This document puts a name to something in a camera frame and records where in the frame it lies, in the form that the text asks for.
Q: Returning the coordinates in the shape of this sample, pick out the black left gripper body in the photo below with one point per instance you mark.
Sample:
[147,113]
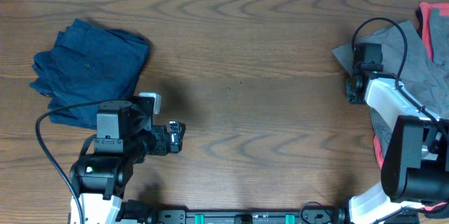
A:
[175,138]

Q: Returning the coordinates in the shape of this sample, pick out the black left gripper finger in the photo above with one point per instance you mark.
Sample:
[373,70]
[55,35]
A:
[176,142]
[176,126]

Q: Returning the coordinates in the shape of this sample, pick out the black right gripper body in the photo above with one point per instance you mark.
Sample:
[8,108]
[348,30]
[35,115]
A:
[351,96]

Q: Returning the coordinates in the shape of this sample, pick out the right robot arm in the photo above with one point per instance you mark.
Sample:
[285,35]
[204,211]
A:
[415,167]

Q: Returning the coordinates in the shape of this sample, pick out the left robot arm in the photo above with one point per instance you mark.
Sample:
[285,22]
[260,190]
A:
[125,135]

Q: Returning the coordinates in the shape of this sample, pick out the red printed t-shirt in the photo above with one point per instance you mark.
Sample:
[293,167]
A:
[382,131]

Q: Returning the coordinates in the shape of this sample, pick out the folded navy blue shorts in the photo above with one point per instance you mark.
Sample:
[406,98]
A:
[86,64]

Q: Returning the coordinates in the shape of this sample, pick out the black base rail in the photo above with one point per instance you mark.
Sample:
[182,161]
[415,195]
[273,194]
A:
[312,213]

